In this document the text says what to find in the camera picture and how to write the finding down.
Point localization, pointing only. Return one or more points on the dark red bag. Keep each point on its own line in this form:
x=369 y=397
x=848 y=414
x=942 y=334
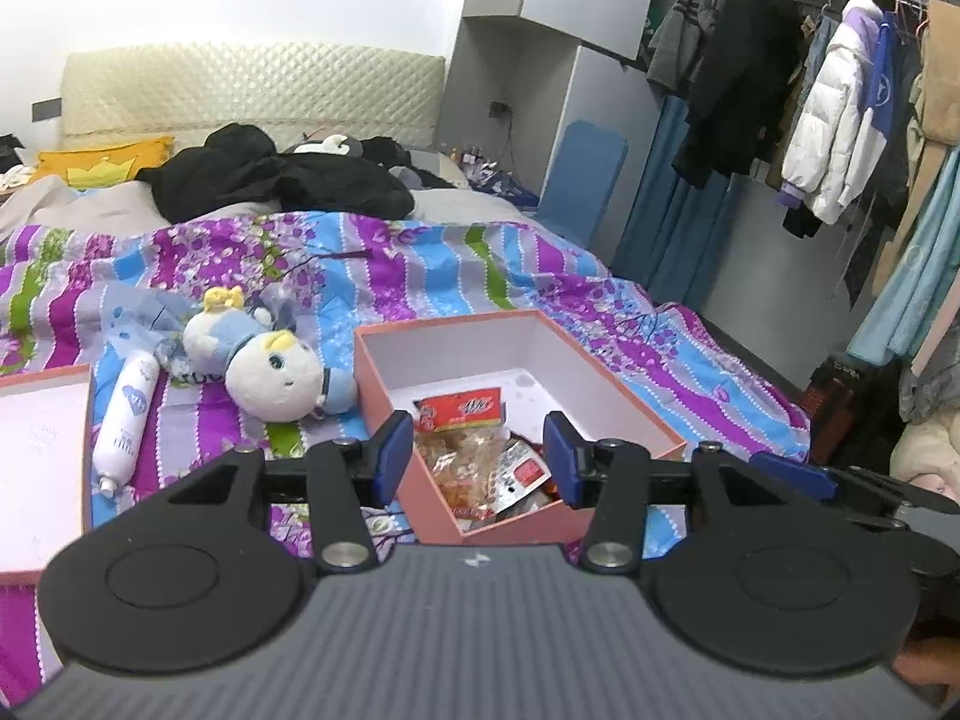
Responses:
x=847 y=412

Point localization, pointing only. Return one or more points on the beige hanging garment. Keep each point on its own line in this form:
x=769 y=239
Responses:
x=937 y=90

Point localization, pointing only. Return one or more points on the clear packet red square label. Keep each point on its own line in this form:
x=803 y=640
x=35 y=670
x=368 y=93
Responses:
x=525 y=474

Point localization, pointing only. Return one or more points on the grey bed sheet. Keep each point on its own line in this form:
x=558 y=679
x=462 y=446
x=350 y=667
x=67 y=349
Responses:
x=97 y=206

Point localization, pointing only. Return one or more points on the black hanging coat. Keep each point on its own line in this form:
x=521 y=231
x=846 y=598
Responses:
x=742 y=75

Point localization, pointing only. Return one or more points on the blue curtain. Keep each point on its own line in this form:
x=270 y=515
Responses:
x=675 y=225

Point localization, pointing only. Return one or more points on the red label snack packet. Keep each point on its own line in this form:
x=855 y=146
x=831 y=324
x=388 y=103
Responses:
x=457 y=409

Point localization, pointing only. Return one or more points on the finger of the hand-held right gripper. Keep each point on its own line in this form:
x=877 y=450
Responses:
x=795 y=474

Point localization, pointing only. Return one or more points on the black clothes pile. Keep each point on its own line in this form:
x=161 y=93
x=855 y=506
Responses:
x=247 y=180

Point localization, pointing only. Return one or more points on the cluster of small bottles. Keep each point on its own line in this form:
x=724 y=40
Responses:
x=487 y=165

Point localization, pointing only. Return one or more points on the person's right hand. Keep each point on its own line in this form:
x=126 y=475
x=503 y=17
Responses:
x=930 y=661

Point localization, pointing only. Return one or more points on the purple floral blanket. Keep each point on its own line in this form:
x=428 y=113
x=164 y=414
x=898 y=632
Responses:
x=450 y=262

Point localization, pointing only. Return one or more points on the blue padded board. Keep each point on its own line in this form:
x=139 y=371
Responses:
x=585 y=180

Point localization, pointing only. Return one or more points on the yellow pillow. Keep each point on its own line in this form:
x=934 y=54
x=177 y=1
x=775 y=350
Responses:
x=97 y=161

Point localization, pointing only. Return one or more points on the grey wall switch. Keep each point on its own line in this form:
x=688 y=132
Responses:
x=45 y=109

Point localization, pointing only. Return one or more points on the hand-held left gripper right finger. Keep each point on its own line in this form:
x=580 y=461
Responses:
x=561 y=457

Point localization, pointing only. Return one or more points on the white puffer jacket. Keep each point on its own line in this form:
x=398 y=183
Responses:
x=825 y=142

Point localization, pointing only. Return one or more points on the white spray bottle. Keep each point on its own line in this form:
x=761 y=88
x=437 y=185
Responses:
x=127 y=412

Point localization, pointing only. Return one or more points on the pink cardboard box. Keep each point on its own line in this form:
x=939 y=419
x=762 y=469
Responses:
x=465 y=352

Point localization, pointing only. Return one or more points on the grey striped hanging jacket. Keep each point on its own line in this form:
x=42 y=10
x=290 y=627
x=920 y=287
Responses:
x=682 y=37

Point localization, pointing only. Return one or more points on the black and white clothes heap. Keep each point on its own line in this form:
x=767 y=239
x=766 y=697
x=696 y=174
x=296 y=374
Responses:
x=11 y=165

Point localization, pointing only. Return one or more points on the grey blue plastic bag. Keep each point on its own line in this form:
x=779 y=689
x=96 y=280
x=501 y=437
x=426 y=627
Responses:
x=139 y=315

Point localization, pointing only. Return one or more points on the black garment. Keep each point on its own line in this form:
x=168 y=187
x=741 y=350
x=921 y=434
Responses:
x=390 y=154

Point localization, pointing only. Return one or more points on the dark wall socket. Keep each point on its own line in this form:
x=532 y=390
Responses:
x=500 y=109

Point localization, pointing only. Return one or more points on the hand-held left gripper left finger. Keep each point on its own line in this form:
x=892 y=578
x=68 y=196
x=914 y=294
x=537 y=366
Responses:
x=394 y=457

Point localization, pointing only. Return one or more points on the light blue garment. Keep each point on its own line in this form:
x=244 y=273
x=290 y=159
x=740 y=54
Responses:
x=915 y=277

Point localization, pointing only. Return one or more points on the pink box lid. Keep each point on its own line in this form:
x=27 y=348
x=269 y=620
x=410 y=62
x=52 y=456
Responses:
x=45 y=465

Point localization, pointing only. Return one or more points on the white face plush doll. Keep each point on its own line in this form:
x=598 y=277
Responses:
x=277 y=379

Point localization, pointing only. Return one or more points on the cream quilted headboard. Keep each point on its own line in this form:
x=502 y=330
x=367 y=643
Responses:
x=262 y=90

